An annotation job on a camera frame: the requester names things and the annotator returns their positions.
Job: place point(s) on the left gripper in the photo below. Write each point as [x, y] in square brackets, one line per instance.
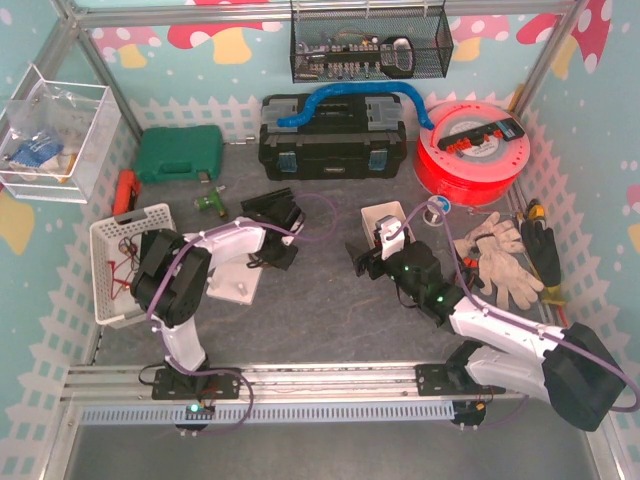
[273, 210]

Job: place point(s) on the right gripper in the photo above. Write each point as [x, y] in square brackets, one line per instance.
[373, 263]

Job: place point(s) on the white peg base plate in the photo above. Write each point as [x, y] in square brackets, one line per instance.
[234, 281]

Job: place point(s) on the black aluminium extrusion profile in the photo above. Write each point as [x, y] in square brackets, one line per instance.
[267, 202]

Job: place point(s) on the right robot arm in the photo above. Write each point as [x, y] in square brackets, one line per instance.
[568, 368]

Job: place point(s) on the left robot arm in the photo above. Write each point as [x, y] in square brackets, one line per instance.
[174, 270]

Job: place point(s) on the white spring box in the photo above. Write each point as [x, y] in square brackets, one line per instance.
[372, 214]

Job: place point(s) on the green small motor part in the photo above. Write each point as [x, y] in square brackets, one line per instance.
[214, 201]

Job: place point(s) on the black toolbox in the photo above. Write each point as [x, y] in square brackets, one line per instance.
[348, 137]

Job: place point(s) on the green plastic case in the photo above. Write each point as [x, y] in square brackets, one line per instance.
[181, 153]

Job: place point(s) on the white work glove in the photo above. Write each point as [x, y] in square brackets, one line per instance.
[496, 242]

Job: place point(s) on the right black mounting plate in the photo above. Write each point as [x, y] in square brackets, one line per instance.
[439, 380]

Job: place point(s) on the black mounting plate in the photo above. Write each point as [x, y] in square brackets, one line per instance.
[169, 384]
[439, 380]

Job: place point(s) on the red filament spool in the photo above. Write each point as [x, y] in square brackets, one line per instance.
[476, 176]

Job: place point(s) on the white perforated basket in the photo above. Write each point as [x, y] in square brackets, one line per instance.
[115, 247]

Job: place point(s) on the black work glove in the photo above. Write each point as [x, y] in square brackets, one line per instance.
[540, 246]

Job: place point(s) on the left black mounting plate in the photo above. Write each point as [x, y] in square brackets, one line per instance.
[169, 384]

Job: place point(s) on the black red terminal strip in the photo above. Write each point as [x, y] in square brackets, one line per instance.
[507, 129]

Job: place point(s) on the blue white cloth glove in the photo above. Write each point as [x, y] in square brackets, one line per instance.
[39, 152]

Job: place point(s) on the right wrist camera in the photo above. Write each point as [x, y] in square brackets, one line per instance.
[391, 235]

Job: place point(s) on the solder wire spool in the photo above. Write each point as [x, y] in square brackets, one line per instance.
[438, 207]

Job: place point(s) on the red handled pliers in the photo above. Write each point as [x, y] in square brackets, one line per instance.
[470, 273]

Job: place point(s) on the orange handled tool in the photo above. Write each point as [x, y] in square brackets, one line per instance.
[127, 192]

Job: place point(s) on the grey slotted cable duct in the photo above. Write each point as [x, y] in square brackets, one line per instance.
[230, 414]

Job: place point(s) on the black wire mesh basket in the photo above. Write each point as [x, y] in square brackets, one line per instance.
[369, 45]

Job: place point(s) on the clear acrylic wall box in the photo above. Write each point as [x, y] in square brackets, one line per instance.
[84, 116]

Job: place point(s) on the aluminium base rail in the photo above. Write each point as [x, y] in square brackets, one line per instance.
[307, 382]

